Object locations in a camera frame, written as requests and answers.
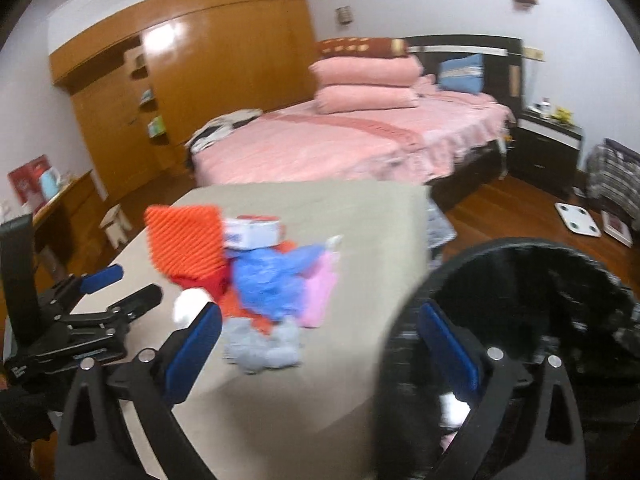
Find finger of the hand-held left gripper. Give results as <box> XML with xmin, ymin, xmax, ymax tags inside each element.
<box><xmin>35</xmin><ymin>265</ymin><xmax>125</xmax><ymax>311</ymax></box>
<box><xmin>65</xmin><ymin>284</ymin><xmax>164</xmax><ymax>333</ymax></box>

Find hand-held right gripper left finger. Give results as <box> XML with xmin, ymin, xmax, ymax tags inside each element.
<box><xmin>54</xmin><ymin>304</ymin><xmax>223</xmax><ymax>480</ymax></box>

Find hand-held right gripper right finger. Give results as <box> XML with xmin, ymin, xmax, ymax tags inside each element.
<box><xmin>419</xmin><ymin>300</ymin><xmax>587</xmax><ymax>480</ymax></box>

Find grey cloth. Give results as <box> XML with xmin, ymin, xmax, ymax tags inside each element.
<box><xmin>222</xmin><ymin>317</ymin><xmax>305</xmax><ymax>373</ymax></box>

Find red fleece cloth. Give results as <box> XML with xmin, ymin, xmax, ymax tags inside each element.
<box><xmin>170</xmin><ymin>241</ymin><xmax>298</xmax><ymax>336</ymax></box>

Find orange mesh net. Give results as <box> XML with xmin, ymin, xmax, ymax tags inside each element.
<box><xmin>144</xmin><ymin>204</ymin><xmax>231</xmax><ymax>281</ymax></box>

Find black bag lined trash bin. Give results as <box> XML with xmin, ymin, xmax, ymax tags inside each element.
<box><xmin>377</xmin><ymin>237</ymin><xmax>640</xmax><ymax>480</ymax></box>

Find blue plastic bag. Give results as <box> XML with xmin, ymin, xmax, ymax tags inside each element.
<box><xmin>227</xmin><ymin>244</ymin><xmax>326</xmax><ymax>323</ymax></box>

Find white cardboard box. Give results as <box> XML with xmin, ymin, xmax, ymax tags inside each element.
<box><xmin>222</xmin><ymin>216</ymin><xmax>283</xmax><ymax>251</ymax></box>

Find pink face mask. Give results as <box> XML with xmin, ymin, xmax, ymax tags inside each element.
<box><xmin>300</xmin><ymin>235</ymin><xmax>343</xmax><ymax>328</ymax></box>

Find white fluffy ball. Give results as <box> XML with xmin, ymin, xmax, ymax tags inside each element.
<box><xmin>172</xmin><ymin>289</ymin><xmax>211</xmax><ymax>326</ymax></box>

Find white stool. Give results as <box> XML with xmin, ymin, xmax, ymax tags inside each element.
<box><xmin>99</xmin><ymin>205</ymin><xmax>132</xmax><ymax>248</ymax></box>

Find wooden side desk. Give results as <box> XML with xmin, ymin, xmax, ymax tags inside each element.
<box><xmin>0</xmin><ymin>170</ymin><xmax>101</xmax><ymax>281</ymax></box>

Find light blue kettle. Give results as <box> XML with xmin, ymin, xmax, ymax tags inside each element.
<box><xmin>37</xmin><ymin>170</ymin><xmax>63</xmax><ymax>200</ymax></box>

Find red box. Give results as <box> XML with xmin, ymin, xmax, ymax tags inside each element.
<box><xmin>7</xmin><ymin>155</ymin><xmax>51</xmax><ymax>206</ymax></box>

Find silver blister pack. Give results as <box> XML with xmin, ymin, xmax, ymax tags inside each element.
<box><xmin>427</xmin><ymin>200</ymin><xmax>458</xmax><ymax>251</ymax></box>

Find white bathroom scale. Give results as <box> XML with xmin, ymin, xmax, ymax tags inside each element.
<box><xmin>555</xmin><ymin>201</ymin><xmax>601</xmax><ymax>237</ymax></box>

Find black and white cloth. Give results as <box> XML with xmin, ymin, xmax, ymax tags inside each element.
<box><xmin>185</xmin><ymin>110</ymin><xmax>263</xmax><ymax>153</ymax></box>

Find pink and white scale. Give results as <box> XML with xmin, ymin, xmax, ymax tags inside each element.
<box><xmin>601</xmin><ymin>210</ymin><xmax>633</xmax><ymax>247</ymax></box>

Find dark nightstand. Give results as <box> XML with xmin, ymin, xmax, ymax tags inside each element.
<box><xmin>507</xmin><ymin>110</ymin><xmax>585</xmax><ymax>196</ymax></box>

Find plaid cloth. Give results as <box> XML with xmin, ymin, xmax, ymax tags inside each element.
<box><xmin>586</xmin><ymin>139</ymin><xmax>640</xmax><ymax>218</ymax></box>

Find bed with pink bedspread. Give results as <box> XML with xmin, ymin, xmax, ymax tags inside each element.
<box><xmin>187</xmin><ymin>87</ymin><xmax>518</xmax><ymax>213</ymax></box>

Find wooden wardrobe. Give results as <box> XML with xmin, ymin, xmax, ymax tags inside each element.
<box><xmin>49</xmin><ymin>0</ymin><xmax>321</xmax><ymax>201</ymax></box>

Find pink pillow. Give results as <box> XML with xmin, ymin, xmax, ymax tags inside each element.
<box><xmin>314</xmin><ymin>85</ymin><xmax>421</xmax><ymax>115</ymax></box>

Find blue cushion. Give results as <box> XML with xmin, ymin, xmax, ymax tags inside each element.
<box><xmin>437</xmin><ymin>55</ymin><xmax>485</xmax><ymax>95</ymax></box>

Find dark wooden headboard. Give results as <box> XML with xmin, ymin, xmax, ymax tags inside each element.
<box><xmin>405</xmin><ymin>35</ymin><xmax>525</xmax><ymax>111</ymax></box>

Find pink folded blankets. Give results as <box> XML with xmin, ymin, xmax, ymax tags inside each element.
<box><xmin>309</xmin><ymin>55</ymin><xmax>425</xmax><ymax>87</ymax></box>

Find brown dotted bolster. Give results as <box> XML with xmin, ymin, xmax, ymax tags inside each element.
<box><xmin>316</xmin><ymin>37</ymin><xmax>410</xmax><ymax>60</ymax></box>

